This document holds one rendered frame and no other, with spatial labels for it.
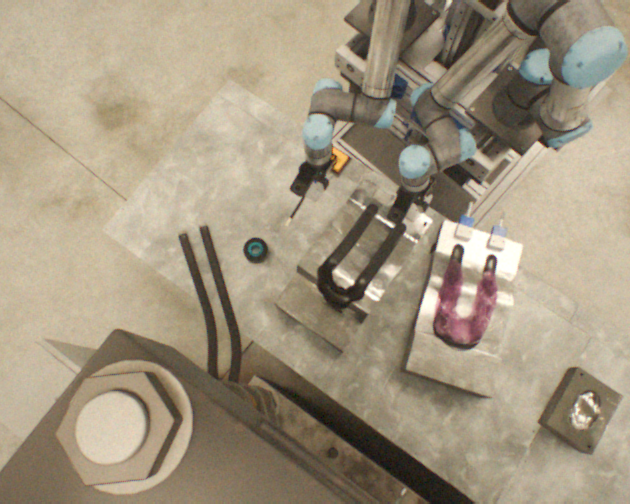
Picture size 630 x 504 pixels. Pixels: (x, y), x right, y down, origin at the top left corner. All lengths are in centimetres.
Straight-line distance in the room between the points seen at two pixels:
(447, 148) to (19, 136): 236
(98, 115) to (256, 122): 131
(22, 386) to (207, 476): 71
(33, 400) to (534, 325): 141
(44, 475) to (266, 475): 19
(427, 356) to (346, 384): 27
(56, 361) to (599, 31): 119
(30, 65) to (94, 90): 39
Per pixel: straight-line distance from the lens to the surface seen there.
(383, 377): 172
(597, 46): 118
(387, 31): 136
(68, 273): 283
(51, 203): 298
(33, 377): 117
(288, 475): 51
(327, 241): 167
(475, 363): 167
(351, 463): 174
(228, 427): 51
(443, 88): 140
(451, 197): 254
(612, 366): 195
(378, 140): 259
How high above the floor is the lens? 251
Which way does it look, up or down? 75 degrees down
